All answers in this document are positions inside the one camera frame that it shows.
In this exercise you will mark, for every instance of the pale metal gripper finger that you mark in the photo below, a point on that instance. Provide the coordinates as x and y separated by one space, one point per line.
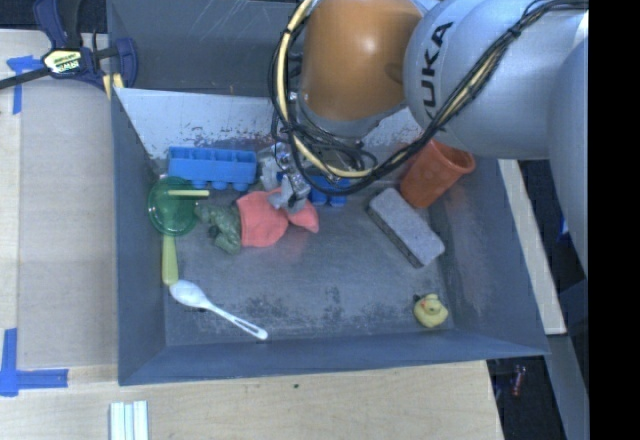
268 168
281 195

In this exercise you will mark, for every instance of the orange-red cloth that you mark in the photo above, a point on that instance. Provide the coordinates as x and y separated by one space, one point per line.
260 225

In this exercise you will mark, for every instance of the small blue toy building block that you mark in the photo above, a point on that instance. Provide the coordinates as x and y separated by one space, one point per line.
325 198

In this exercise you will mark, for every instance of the large blue toy building block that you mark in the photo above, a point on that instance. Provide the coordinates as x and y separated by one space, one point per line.
210 165

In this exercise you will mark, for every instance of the green toy animal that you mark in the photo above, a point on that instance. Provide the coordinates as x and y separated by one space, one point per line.
225 225

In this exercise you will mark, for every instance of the thin yellow stick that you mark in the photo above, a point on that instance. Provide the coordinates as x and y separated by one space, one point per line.
192 193

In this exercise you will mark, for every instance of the grey metal bin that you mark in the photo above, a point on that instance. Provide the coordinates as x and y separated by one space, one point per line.
320 278

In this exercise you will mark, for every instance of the clear green plastic cup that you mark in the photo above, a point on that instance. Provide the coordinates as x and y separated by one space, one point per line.
172 213

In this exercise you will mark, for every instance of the grey rectangular sponge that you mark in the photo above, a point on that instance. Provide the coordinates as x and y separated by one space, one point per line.
407 225

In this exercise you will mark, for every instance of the yellow-green plastic utensil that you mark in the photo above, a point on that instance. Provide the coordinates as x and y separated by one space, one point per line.
170 260

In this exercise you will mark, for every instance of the white plastic spoon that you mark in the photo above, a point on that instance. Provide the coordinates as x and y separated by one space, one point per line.
192 297

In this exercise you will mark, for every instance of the orange plastic cup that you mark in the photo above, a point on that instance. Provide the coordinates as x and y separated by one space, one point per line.
432 175

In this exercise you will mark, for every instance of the yellow rubber duck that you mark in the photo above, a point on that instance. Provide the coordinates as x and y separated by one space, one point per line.
430 312

